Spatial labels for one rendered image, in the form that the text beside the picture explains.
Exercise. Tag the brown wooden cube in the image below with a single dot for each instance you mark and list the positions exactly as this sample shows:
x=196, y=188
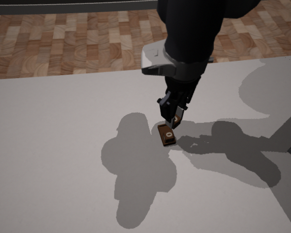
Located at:
x=168, y=136
x=177, y=121

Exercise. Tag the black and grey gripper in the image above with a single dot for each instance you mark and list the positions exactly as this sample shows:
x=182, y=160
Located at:
x=178, y=94

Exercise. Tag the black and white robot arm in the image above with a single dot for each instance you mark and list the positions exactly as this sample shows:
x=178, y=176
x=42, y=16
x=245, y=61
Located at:
x=192, y=26

